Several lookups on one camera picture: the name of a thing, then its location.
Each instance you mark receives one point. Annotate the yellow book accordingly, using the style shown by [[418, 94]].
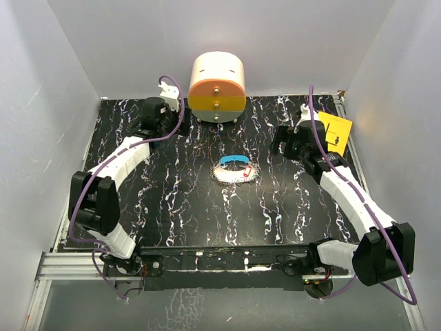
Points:
[[337, 132]]

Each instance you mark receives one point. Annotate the round three-drawer mini cabinet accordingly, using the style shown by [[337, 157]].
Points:
[[217, 88]]

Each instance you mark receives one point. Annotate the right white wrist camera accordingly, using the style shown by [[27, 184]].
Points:
[[303, 114]]

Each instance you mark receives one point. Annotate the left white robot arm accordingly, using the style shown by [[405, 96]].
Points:
[[94, 200]]

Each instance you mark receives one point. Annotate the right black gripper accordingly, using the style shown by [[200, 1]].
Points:
[[284, 134]]

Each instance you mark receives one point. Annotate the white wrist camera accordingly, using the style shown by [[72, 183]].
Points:
[[303, 114], [170, 94]]

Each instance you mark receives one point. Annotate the red tag key bunch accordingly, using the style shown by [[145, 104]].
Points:
[[247, 171]]

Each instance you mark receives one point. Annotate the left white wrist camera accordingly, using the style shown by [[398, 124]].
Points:
[[170, 94]]

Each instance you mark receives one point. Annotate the aluminium frame rail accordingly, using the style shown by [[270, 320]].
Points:
[[57, 266]]

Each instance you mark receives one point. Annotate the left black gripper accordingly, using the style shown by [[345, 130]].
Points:
[[183, 129]]

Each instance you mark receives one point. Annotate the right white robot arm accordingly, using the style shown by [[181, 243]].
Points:
[[386, 248]]

